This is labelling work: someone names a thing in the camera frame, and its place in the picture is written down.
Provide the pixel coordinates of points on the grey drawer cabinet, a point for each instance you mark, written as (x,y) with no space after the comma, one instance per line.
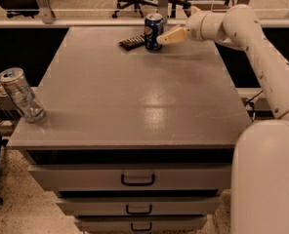
(175,114)

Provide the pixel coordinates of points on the silver slim drink can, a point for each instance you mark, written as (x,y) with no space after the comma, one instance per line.
(17,88)

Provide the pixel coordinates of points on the black office chair centre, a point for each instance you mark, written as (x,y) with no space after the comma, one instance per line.
(123,4)

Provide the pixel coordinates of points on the drawer black handle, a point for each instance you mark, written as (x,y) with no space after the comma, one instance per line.
(138,180)
(137,210)
(140,227)

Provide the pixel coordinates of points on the bottom drawer black handle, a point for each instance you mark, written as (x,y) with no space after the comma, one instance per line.
(140,227)

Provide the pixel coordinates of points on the top drawer black handle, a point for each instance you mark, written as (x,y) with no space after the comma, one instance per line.
(138,180)

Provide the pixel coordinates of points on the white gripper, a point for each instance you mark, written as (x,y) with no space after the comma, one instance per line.
(195,28)

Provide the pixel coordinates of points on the blue pepsi can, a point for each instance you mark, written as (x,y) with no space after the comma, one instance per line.
(153,27)

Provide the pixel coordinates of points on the middle drawer black handle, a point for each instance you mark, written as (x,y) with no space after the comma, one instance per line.
(137,210)

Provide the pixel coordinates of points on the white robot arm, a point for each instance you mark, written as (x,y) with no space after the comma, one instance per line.
(259,190)

